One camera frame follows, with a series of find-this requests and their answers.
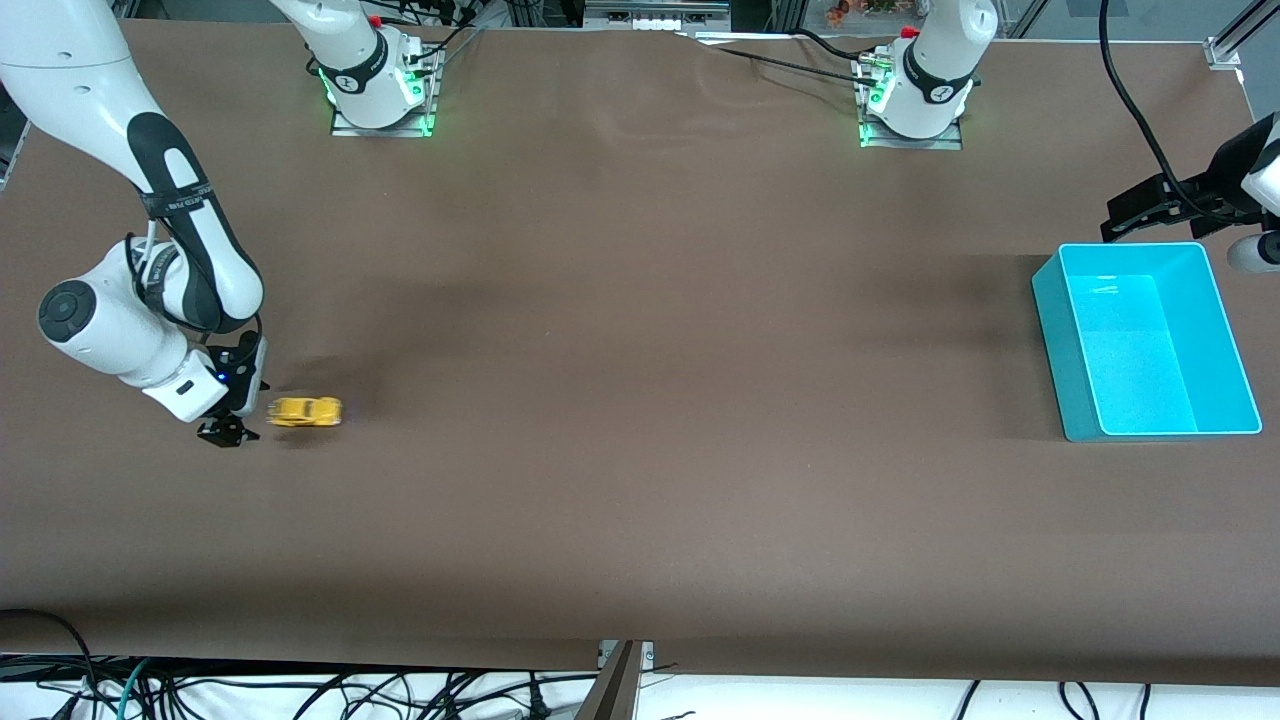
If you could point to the yellow beetle toy car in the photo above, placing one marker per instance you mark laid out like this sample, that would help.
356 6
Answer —
305 411

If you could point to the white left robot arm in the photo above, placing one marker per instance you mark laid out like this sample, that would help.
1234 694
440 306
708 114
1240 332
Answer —
940 70

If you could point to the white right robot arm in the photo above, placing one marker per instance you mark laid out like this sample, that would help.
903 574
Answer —
90 100

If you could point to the teal plastic bin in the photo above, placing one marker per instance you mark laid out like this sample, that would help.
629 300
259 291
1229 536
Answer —
1150 350

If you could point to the colourful background items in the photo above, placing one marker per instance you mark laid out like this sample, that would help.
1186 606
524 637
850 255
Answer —
860 10

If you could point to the grey support beam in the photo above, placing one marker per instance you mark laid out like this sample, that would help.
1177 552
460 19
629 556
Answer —
612 690

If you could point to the white power strip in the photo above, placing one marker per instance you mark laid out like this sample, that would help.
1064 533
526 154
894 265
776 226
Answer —
655 18

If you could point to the aluminium frame profile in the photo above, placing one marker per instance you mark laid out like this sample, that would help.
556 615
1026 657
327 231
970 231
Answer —
1235 40

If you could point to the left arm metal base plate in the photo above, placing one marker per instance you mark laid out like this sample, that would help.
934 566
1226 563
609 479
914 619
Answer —
955 140

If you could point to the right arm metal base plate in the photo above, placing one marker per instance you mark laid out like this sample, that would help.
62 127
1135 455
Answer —
428 100

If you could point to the small metal table bracket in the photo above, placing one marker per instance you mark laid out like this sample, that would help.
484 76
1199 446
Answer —
646 655

